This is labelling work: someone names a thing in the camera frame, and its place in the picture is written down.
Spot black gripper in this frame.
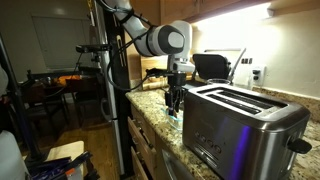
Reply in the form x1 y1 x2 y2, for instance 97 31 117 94
164 70 188 117

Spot stainless steel bread toaster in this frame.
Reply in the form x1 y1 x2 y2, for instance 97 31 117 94
181 83 313 180

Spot clear glass food container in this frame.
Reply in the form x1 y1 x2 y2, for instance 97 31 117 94
159 103 185 132

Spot light wooden cutting board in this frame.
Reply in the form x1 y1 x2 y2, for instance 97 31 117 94
140 54 170 92

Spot wooden base cabinet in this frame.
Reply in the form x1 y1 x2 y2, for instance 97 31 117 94
127 104 158 180

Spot black panini grill press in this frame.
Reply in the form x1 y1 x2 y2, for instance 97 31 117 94
192 47 248 88

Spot wooden upper cabinets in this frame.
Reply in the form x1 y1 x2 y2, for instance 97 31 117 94
159 0 320 25

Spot dark dining table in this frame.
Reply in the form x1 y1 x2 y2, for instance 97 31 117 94
25 69 103 96

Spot light wooden stool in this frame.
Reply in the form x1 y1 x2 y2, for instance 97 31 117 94
45 140 86 180

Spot white window blind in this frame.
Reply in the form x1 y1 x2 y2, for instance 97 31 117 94
31 14 94 72

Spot dark blue black gear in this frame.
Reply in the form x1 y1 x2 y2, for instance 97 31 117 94
28 150 102 180

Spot black tripod pole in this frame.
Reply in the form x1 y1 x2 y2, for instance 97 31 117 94
0 33 44 163

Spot white rounded object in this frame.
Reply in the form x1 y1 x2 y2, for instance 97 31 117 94
0 129 31 180

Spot black camera cable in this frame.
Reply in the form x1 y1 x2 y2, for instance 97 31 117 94
105 28 174 93

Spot stainless dishwasher with curved handle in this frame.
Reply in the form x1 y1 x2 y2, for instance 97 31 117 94
161 146 204 180

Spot white wall power outlet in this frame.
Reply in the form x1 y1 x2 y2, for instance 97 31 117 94
251 64 268 88

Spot black camera stand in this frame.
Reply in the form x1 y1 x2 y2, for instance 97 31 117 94
91 52 102 69

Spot black stereo camera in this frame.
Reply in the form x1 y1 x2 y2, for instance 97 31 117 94
75 43 113 54

